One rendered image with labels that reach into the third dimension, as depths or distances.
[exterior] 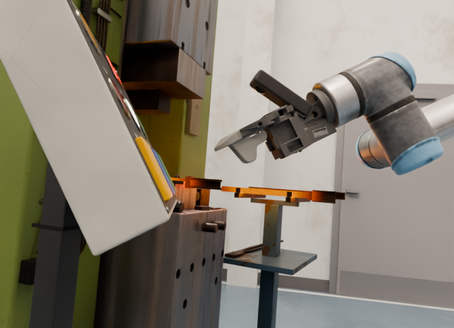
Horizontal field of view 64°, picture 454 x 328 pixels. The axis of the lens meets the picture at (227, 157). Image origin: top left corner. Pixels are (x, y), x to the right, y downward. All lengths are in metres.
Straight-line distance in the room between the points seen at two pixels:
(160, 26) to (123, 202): 0.73
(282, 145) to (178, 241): 0.43
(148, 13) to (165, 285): 0.72
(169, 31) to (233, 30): 3.30
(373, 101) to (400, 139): 0.08
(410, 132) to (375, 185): 3.24
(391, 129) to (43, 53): 0.55
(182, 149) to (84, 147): 1.02
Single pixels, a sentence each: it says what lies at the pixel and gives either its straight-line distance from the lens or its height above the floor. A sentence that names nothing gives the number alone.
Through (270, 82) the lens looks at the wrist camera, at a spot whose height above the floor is 1.18.
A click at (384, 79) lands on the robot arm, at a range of 0.70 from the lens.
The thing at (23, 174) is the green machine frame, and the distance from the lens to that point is 0.82.
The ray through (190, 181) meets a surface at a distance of 1.08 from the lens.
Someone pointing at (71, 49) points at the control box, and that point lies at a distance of 0.40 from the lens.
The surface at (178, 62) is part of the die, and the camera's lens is 1.04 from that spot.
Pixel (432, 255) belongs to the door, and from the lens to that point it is 4.12.
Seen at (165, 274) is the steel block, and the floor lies 0.76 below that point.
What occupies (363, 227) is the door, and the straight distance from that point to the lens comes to 3.92.
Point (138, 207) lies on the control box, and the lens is 0.36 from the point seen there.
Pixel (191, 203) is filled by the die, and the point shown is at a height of 0.93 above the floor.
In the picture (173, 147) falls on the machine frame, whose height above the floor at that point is 1.12.
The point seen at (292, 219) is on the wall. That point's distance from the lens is 3.89.
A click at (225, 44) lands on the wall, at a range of 4.25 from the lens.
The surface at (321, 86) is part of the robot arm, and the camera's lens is 0.67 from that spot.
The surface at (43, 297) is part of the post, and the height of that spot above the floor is 0.83.
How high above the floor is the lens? 1.00
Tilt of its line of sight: 4 degrees up
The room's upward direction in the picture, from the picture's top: 4 degrees clockwise
